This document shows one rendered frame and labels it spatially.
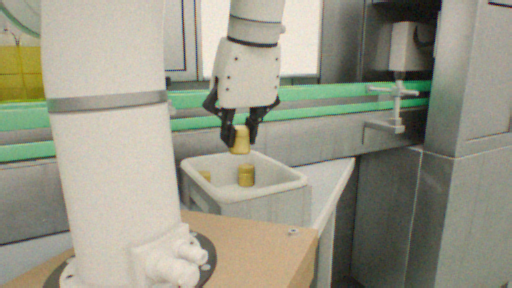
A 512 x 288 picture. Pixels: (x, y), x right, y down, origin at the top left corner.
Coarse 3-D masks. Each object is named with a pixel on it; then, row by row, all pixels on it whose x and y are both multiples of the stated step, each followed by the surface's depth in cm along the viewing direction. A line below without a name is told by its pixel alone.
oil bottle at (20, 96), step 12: (0, 36) 55; (12, 36) 56; (0, 48) 55; (12, 48) 56; (0, 60) 55; (12, 60) 56; (0, 72) 56; (12, 72) 56; (0, 84) 56; (12, 84) 57; (0, 96) 56; (12, 96) 57; (24, 96) 58
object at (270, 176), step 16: (192, 160) 66; (208, 160) 68; (224, 160) 70; (240, 160) 72; (256, 160) 70; (272, 160) 65; (192, 176) 58; (224, 176) 70; (256, 176) 70; (272, 176) 64; (288, 176) 60; (304, 176) 56; (208, 192) 51; (224, 192) 67; (240, 192) 49; (256, 192) 50; (272, 192) 51
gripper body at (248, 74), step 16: (224, 48) 44; (240, 48) 44; (256, 48) 45; (272, 48) 46; (224, 64) 45; (240, 64) 45; (256, 64) 46; (272, 64) 47; (224, 80) 45; (240, 80) 46; (256, 80) 47; (272, 80) 49; (224, 96) 46; (240, 96) 48; (256, 96) 49; (272, 96) 51
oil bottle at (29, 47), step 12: (24, 36) 56; (24, 48) 56; (36, 48) 57; (24, 60) 57; (36, 60) 58; (24, 72) 57; (36, 72) 58; (24, 84) 58; (36, 84) 59; (36, 96) 59
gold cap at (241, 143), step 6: (240, 126) 53; (246, 126) 54; (240, 132) 52; (246, 132) 52; (234, 138) 52; (240, 138) 52; (246, 138) 53; (234, 144) 53; (240, 144) 52; (246, 144) 53; (234, 150) 53; (240, 150) 53; (246, 150) 53
